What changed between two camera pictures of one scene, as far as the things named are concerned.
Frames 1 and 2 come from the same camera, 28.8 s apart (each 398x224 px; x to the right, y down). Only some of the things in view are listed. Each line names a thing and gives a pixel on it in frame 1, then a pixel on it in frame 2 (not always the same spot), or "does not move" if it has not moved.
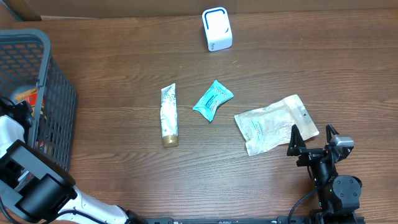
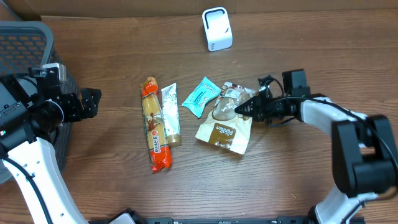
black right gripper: [297, 146] → [259, 105]
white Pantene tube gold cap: [168, 103] does not move
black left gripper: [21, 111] → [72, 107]
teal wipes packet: [214, 95] → [205, 92]
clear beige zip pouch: [270, 127] → [227, 128]
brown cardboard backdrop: [47, 9] does not move
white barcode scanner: [217, 28] does not move
